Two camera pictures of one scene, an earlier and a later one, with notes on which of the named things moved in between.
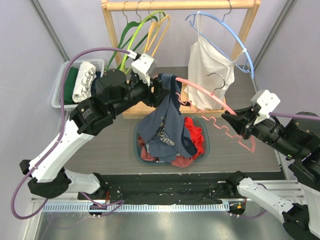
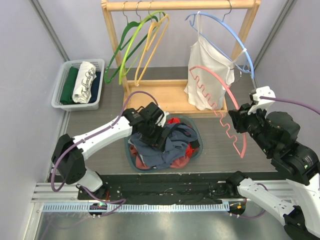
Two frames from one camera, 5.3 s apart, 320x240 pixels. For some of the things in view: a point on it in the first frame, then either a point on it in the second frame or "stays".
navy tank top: [171, 116] to [180, 136]
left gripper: [153, 98] to [157, 141]
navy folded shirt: [93, 90] stays
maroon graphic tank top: [179, 161] to [178, 163]
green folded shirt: [70, 84] stays
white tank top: [209, 69] stays
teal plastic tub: [201, 123] to [169, 117]
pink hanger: [194, 84] to [224, 80]
